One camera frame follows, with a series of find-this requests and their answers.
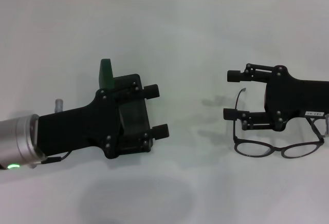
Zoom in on black glasses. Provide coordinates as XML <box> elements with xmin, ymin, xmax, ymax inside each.
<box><xmin>232</xmin><ymin>87</ymin><xmax>326</xmax><ymax>160</ymax></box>

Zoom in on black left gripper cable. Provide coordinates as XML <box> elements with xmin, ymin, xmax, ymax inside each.
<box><xmin>41</xmin><ymin>151</ymin><xmax>72</xmax><ymax>165</ymax></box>

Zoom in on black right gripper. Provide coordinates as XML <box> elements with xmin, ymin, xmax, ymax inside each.
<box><xmin>223</xmin><ymin>63</ymin><xmax>329</xmax><ymax>132</ymax></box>

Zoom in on green glasses case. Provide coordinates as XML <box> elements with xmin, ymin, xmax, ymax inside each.
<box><xmin>98</xmin><ymin>58</ymin><xmax>153</xmax><ymax>150</ymax></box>

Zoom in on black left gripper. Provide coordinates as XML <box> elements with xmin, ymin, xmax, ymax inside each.
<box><xmin>32</xmin><ymin>88</ymin><xmax>124</xmax><ymax>160</ymax></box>

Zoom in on silver cylindrical stub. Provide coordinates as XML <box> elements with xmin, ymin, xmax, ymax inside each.
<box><xmin>54</xmin><ymin>98</ymin><xmax>64</xmax><ymax>114</ymax></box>

